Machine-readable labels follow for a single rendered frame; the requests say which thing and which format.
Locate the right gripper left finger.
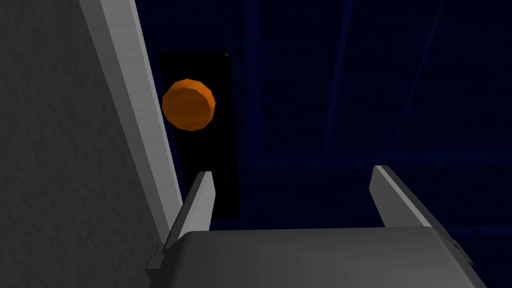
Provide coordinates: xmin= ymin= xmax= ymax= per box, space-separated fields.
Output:
xmin=164 ymin=170 xmax=217 ymax=250

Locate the orange round door knob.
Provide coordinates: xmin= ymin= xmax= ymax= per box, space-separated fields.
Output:
xmin=161 ymin=78 xmax=217 ymax=132

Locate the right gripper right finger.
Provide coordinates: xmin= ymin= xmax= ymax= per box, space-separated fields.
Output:
xmin=368 ymin=164 xmax=434 ymax=229

